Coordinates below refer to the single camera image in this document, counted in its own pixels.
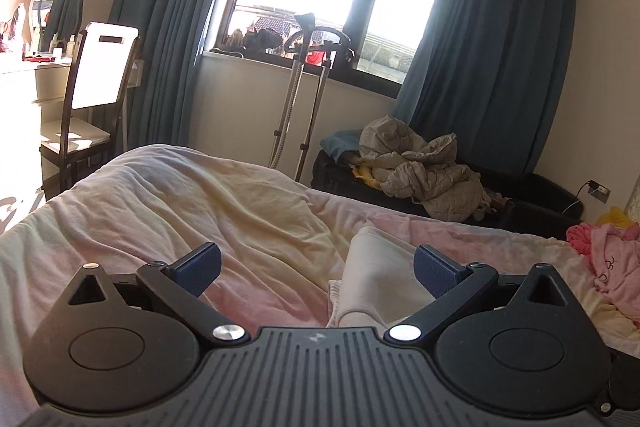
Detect pastel bed sheet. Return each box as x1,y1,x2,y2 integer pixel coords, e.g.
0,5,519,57
0,144,640,408

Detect cluster of small ornaments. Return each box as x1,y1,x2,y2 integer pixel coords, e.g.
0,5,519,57
225,24,283,56

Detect black sofa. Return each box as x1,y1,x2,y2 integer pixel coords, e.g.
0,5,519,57
310,149,576,240

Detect light pink garment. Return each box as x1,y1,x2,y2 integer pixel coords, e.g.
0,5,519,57
590,223,640,325

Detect group of cosmetic bottles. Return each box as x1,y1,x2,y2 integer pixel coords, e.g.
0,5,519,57
0,4,83,64

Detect blue curtain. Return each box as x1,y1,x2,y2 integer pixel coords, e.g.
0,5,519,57
107,0,263,152
390,0,581,180

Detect bright yellow object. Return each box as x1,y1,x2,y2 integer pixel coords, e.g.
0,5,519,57
595,206,640,228

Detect white dressing desk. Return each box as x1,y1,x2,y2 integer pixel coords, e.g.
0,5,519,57
0,57,148,208

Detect hot pink cloth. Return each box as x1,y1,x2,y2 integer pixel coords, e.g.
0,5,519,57
566,223,596,258

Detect yellow cloth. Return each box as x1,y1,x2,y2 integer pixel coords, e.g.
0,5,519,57
350,162,383,188

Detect charger cable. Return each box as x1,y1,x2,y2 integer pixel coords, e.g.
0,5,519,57
560,183,593,214

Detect teal cloth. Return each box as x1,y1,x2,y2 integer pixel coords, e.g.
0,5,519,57
320,129,363,162

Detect garment steamer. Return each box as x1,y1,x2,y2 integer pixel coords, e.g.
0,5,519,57
267,12,357,182

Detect dark chair with white back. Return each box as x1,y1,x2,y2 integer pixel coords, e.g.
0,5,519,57
39,21,142,200

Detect grey quilted jacket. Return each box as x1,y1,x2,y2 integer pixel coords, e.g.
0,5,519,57
359,114,493,223

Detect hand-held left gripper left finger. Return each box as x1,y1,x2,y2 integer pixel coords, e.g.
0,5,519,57
47,242,251,348

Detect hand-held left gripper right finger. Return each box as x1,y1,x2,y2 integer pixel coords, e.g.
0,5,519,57
382,244,576,350

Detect cream jacket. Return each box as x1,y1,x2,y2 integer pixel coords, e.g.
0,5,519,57
325,226,436,330

